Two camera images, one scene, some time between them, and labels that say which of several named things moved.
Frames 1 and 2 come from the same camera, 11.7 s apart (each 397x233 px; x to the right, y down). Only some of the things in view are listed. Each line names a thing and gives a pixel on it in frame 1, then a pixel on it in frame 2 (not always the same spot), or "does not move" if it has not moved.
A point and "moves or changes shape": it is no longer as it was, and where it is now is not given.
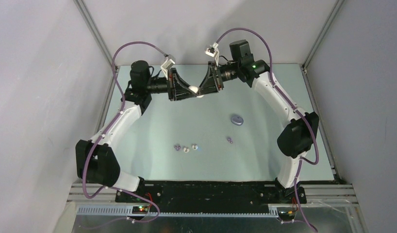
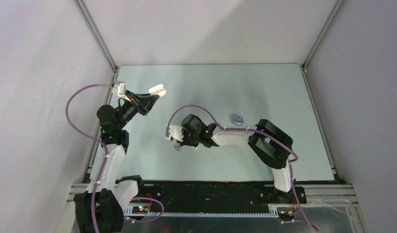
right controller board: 287,215 does not move
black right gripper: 213,70 to 185,142
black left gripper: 173,76 to 143,105
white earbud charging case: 195,90 moves or changes shape
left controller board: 140,209 does not move
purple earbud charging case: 237,120 does not move
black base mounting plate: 212,196 does not move
